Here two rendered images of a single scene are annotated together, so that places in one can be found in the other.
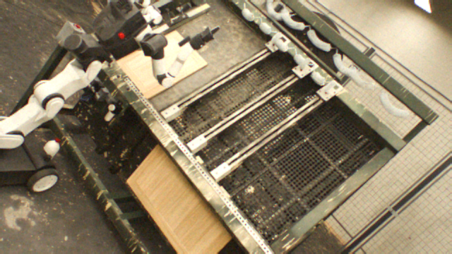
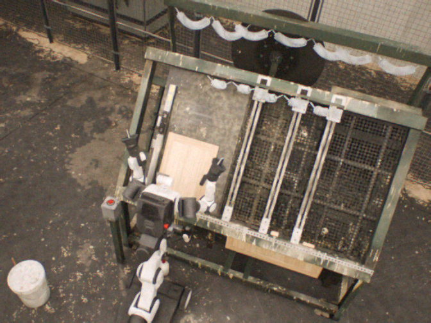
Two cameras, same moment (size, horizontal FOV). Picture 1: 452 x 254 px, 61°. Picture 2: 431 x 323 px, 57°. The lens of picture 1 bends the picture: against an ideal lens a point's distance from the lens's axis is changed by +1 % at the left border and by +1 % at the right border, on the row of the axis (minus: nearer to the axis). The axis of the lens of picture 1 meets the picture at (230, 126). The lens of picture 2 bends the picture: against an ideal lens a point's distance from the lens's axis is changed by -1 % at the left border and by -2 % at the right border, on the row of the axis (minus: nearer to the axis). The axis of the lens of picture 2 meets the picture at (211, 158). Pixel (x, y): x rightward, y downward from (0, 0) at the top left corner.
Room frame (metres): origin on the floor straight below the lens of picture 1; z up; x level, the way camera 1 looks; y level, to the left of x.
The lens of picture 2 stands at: (0.59, 0.79, 3.58)
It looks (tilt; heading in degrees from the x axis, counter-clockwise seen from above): 45 degrees down; 353
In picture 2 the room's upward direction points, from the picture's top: 6 degrees clockwise
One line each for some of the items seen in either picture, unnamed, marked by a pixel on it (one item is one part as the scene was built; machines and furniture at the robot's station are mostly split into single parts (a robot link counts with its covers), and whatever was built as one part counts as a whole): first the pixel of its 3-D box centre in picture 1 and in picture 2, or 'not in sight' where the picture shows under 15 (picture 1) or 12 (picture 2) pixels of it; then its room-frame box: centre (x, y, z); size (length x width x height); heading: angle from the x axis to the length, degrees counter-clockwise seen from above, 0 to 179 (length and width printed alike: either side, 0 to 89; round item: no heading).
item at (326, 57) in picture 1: (296, 53); (276, 56); (3.50, -0.01, 1.85); 0.80 x 0.06 x 0.80; 68
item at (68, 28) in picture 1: (70, 37); (111, 209); (2.67, 1.33, 0.84); 0.12 x 0.12 x 0.18; 68
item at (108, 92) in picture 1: (96, 92); (163, 229); (2.57, 0.90, 0.69); 0.50 x 0.14 x 0.24; 68
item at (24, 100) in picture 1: (38, 83); (117, 240); (2.67, 1.33, 0.38); 0.06 x 0.06 x 0.75; 68
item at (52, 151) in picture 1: (51, 148); (163, 266); (2.55, 0.91, 0.10); 0.10 x 0.10 x 0.20
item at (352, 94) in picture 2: (323, 159); (358, 141); (2.99, -0.72, 1.38); 0.70 x 0.15 x 0.85; 68
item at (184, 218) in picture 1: (181, 200); (276, 245); (2.51, -0.10, 0.53); 0.90 x 0.02 x 0.55; 68
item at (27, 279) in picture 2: not in sight; (29, 282); (2.32, 2.08, 0.24); 0.32 x 0.30 x 0.47; 59
